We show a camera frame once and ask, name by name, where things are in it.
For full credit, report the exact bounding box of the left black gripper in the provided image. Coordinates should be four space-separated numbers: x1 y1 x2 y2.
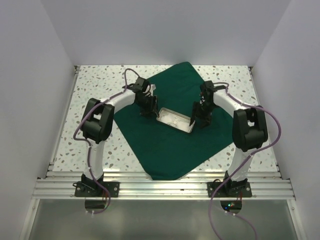
136 94 160 119

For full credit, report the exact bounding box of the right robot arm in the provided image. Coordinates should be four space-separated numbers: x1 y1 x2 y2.
189 81 268 198

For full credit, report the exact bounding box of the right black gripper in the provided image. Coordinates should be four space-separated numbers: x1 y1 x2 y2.
190 101 217 129

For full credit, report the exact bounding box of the steel instrument tray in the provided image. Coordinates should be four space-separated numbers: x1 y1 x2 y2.
156 107 195 134

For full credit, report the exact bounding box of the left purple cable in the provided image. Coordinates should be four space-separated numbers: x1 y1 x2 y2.
73 68 141 215

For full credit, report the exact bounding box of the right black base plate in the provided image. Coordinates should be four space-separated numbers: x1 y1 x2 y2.
206 178 253 198

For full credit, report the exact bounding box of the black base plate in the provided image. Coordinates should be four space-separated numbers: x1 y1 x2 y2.
72 174 120 198
206 178 253 198

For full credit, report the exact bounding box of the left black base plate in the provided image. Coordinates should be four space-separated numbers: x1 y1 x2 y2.
72 174 120 198

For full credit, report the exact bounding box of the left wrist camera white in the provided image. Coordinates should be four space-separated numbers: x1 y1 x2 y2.
149 84 156 94

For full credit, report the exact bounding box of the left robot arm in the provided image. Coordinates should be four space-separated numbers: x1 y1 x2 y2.
73 77 158 197

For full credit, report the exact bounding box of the aluminium rail frame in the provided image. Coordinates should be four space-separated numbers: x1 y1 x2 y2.
32 65 294 200

